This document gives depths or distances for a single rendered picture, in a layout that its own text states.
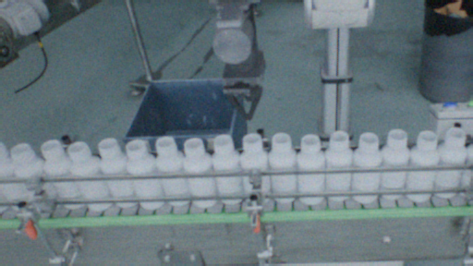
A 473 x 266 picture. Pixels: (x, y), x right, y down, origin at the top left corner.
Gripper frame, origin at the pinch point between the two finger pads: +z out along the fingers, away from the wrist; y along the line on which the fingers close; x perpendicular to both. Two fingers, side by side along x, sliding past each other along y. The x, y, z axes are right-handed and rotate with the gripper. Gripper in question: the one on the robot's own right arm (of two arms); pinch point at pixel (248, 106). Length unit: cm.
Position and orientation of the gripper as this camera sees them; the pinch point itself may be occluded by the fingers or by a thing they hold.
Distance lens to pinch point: 84.4
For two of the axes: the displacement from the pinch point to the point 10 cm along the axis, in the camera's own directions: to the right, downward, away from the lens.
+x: 10.0, -0.3, -0.2
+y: 0.1, 6.0, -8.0
